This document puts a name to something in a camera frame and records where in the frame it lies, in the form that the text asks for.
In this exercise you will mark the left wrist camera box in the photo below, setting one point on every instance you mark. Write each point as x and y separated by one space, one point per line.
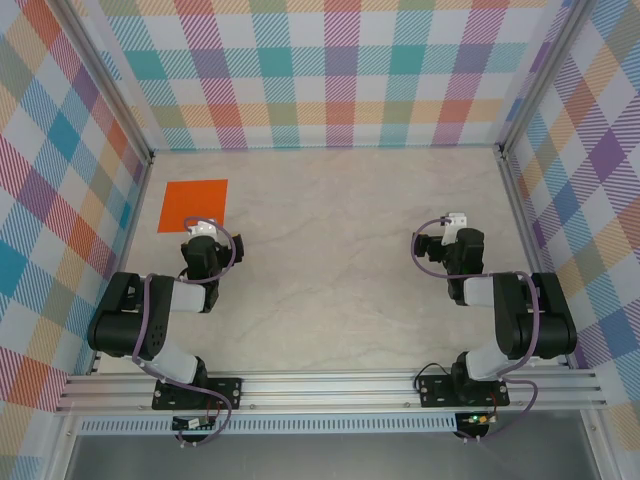
201 229

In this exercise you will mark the grey metal sheet panel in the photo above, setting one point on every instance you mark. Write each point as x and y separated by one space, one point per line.
325 460

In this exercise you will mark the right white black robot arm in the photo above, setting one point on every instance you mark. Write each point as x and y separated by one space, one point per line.
480 367

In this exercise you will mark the circuit board with green light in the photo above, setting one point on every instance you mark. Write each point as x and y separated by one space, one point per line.
477 419

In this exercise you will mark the aluminium table side rail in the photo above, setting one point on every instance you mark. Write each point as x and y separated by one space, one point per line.
517 200
121 260

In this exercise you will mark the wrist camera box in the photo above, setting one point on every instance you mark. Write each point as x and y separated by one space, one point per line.
201 229
456 220

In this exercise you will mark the aluminium frame post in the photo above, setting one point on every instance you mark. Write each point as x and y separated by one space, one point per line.
107 75
544 75

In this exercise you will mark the aluminium mounting rail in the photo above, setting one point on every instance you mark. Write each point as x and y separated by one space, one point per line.
325 390

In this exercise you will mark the black circuit board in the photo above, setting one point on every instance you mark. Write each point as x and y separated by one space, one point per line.
192 423

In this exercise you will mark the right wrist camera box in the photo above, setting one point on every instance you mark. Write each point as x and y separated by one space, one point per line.
456 220

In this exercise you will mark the orange paper sheet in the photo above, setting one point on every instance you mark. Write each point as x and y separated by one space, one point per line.
190 200

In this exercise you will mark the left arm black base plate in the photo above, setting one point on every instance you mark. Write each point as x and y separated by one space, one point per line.
230 387

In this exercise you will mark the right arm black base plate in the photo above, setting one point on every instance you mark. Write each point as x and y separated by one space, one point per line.
435 392

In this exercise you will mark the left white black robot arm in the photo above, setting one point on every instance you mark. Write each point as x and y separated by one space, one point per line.
175 367

